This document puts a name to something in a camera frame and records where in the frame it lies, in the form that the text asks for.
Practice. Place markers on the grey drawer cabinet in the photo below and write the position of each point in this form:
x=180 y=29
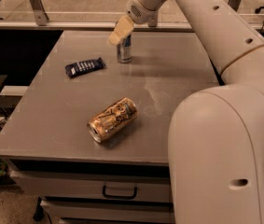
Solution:
x=51 y=153

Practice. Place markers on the silver blue redbull can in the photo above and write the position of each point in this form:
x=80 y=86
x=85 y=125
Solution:
x=124 y=50

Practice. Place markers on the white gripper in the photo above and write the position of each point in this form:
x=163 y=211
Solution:
x=142 y=12

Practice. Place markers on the left metal railing bracket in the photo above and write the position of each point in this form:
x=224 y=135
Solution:
x=41 y=18

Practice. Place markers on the middle metal railing bracket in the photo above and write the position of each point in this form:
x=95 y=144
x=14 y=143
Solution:
x=153 y=21

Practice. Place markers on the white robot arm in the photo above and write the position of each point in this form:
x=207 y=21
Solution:
x=216 y=136

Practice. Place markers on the dark blue snack wrapper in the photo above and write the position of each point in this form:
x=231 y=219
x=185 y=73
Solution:
x=84 y=67

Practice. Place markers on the gold crushed soda can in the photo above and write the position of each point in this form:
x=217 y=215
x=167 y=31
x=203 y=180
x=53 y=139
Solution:
x=114 y=118

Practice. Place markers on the black drawer handle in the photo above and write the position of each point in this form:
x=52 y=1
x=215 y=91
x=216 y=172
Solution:
x=119 y=193

